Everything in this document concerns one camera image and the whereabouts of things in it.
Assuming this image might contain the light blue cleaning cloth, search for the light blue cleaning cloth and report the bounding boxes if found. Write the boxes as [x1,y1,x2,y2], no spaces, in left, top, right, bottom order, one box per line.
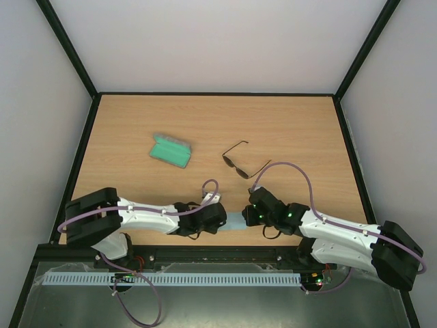
[219,213,246,231]

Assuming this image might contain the grey glasses case green lining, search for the grey glasses case green lining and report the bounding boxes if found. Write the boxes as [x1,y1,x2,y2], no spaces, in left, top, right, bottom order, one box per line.
[149,133,192,168]

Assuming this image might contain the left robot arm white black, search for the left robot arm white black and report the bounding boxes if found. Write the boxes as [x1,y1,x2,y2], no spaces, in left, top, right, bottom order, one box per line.
[57,187,227,260]

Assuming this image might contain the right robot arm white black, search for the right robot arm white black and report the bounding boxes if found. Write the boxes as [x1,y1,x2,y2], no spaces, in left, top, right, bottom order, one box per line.
[242,187,426,291]

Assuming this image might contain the black sunglasses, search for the black sunglasses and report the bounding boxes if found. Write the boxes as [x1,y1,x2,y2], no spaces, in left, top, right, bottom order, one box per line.
[221,140,271,180]

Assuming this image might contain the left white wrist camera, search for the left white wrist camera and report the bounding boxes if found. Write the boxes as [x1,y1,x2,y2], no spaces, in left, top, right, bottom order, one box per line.
[201,192,221,206]

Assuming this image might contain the light blue slotted cable duct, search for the light blue slotted cable duct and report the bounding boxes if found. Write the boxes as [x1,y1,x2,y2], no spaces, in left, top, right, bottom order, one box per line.
[42,272,301,287]

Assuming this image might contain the black aluminium front rail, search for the black aluminium front rail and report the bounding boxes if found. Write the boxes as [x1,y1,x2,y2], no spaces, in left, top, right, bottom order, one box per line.
[33,243,397,271]

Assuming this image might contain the black enclosure frame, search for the black enclosure frame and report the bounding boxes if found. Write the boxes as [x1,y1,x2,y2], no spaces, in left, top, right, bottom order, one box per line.
[8,0,421,328]

